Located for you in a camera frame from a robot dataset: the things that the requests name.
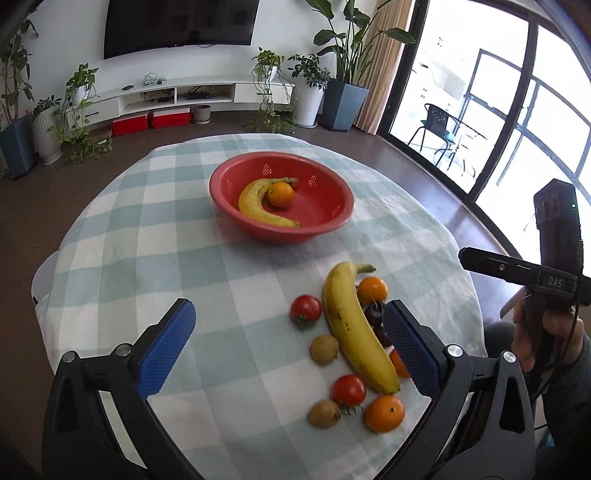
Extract black balcony chair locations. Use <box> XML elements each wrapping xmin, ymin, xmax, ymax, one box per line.
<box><xmin>407</xmin><ymin>103</ymin><xmax>463</xmax><ymax>170</ymax></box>

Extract green checkered tablecloth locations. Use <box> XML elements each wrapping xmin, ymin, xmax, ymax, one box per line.
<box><xmin>34</xmin><ymin>134</ymin><xmax>483</xmax><ymax>480</ymax></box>

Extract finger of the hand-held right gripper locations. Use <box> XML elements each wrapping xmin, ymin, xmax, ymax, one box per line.
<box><xmin>458</xmin><ymin>247</ymin><xmax>541</xmax><ymax>285</ymax></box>

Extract large yellow banana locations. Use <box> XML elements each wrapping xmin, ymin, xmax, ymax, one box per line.
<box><xmin>322</xmin><ymin>261</ymin><xmax>402</xmax><ymax>395</ymax></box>

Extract red tomato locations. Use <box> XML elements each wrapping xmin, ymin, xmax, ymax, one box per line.
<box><xmin>290</xmin><ymin>295</ymin><xmax>323</xmax><ymax>326</ymax></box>
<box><xmin>331</xmin><ymin>374</ymin><xmax>367</xmax><ymax>414</ymax></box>

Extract red plastic bowl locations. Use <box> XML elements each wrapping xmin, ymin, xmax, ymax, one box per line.
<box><xmin>209</xmin><ymin>152</ymin><xmax>355</xmax><ymax>244</ymax></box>

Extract black framed glass door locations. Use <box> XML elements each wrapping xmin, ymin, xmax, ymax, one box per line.
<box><xmin>378</xmin><ymin>0</ymin><xmax>591</xmax><ymax>264</ymax></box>

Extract person's right forearm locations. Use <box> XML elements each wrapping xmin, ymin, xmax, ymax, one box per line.
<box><xmin>531</xmin><ymin>335</ymin><xmax>591</xmax><ymax>444</ymax></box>

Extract tree in blue pot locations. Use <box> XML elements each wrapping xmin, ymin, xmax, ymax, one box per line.
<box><xmin>0</xmin><ymin>18</ymin><xmax>38</xmax><ymax>180</ymax></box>

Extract red storage box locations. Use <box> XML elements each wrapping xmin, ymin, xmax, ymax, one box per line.
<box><xmin>112</xmin><ymin>114</ymin><xmax>149</xmax><ymax>137</ymax></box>
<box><xmin>151</xmin><ymin>107</ymin><xmax>192</xmax><ymax>129</ymax></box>

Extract orange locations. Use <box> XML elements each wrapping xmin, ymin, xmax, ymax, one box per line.
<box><xmin>389</xmin><ymin>349</ymin><xmax>411</xmax><ymax>379</ymax></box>
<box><xmin>267</xmin><ymin>182</ymin><xmax>295</xmax><ymax>208</ymax></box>
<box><xmin>356</xmin><ymin>276</ymin><xmax>389</xmax><ymax>308</ymax></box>
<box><xmin>364</xmin><ymin>395</ymin><xmax>406</xmax><ymax>433</ymax></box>

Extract small yellow banana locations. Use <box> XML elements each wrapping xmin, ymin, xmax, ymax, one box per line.
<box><xmin>238</xmin><ymin>177</ymin><xmax>302</xmax><ymax>228</ymax></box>

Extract beige curtain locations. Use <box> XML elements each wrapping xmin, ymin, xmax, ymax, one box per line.
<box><xmin>355</xmin><ymin>0</ymin><xmax>415</xmax><ymax>136</ymax></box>

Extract plant in ribbed white pot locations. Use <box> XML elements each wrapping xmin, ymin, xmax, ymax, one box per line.
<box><xmin>31</xmin><ymin>96</ymin><xmax>64</xmax><ymax>165</ymax></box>

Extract bushy plant in white pot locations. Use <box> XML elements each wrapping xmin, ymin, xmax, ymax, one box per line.
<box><xmin>288</xmin><ymin>53</ymin><xmax>331</xmax><ymax>128</ymax></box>

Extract black wall television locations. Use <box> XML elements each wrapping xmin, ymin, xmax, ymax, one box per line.
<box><xmin>104</xmin><ymin>0</ymin><xmax>260</xmax><ymax>60</ymax></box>

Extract tall plant in grey-blue pot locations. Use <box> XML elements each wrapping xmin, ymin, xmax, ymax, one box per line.
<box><xmin>305</xmin><ymin>0</ymin><xmax>416</xmax><ymax>133</ymax></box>

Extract white television cabinet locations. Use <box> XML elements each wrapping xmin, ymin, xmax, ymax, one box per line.
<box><xmin>60</xmin><ymin>76</ymin><xmax>296</xmax><ymax>126</ymax></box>

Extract black balcony table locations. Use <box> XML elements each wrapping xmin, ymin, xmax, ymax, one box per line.
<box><xmin>455</xmin><ymin>121</ymin><xmax>489</xmax><ymax>179</ymax></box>

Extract brown kiwi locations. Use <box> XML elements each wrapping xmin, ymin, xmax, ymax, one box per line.
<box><xmin>310</xmin><ymin>334</ymin><xmax>341</xmax><ymax>366</ymax></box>
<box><xmin>308</xmin><ymin>400</ymin><xmax>342</xmax><ymax>429</ymax></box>

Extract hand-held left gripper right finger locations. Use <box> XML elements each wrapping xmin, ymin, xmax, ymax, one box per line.
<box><xmin>379</xmin><ymin>299</ymin><xmax>539</xmax><ymax>480</ymax></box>

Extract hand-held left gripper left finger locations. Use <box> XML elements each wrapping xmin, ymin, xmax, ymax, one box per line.
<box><xmin>41</xmin><ymin>298</ymin><xmax>204</xmax><ymax>480</ymax></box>

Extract long trailing pothos plant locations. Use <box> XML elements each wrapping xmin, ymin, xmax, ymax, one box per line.
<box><xmin>247</xmin><ymin>46</ymin><xmax>298</xmax><ymax>136</ymax></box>

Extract person's right hand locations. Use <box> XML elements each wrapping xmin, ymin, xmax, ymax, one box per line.
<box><xmin>500</xmin><ymin>288</ymin><xmax>587</xmax><ymax>372</ymax></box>

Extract trailing pothos in white pot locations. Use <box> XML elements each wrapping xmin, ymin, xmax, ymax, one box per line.
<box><xmin>53</xmin><ymin>64</ymin><xmax>114</xmax><ymax>166</ymax></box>

